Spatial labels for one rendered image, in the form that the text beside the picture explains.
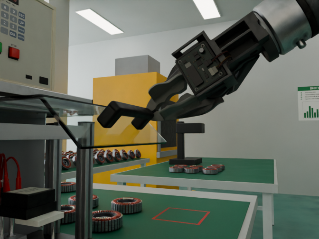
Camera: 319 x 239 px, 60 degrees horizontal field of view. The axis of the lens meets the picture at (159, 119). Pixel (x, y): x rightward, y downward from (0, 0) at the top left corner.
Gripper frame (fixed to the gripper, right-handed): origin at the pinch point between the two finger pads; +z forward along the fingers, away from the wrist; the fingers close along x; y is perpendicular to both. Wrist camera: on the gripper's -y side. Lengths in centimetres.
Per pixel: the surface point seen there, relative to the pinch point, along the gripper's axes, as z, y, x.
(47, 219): 24.1, 4.6, 6.6
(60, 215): 24.1, 1.7, 6.7
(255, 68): -51, -505, -111
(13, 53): 17.8, 3.8, -24.4
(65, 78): 208, -308, -222
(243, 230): 7, -43, 32
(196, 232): 17.6, -35.9, 25.4
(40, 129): 22.6, -0.4, -10.4
